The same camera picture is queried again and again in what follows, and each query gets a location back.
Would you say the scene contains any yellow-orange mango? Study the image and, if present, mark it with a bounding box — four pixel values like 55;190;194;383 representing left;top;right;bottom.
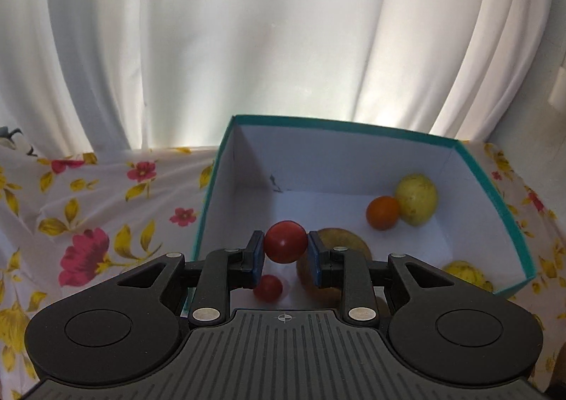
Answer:
442;261;493;293

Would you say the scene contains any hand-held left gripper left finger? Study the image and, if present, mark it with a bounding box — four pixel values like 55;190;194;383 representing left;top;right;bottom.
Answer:
115;230;266;323

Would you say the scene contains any green guava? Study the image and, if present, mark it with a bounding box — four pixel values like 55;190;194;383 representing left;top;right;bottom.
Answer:
395;174;439;226

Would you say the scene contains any red cherry tomato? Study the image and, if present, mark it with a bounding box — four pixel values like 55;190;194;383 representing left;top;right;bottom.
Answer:
253;275;283;301
264;220;308;263

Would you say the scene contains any large green-red apple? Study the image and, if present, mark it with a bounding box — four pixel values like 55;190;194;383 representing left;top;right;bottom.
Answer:
295;227;374;301

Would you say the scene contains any floral tablecloth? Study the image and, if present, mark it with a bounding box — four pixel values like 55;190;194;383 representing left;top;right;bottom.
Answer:
0;126;566;400

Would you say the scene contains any orange-red cherry tomato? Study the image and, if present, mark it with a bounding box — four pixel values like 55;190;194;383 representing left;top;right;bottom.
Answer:
366;196;401;231

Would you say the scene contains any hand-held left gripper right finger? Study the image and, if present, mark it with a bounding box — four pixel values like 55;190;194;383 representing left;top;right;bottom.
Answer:
308;230;461;323

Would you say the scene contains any teal cardboard box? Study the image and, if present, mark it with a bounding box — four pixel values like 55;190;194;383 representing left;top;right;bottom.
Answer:
183;114;537;317

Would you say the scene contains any white curtain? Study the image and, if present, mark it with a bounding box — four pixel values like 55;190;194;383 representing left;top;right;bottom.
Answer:
0;0;566;153

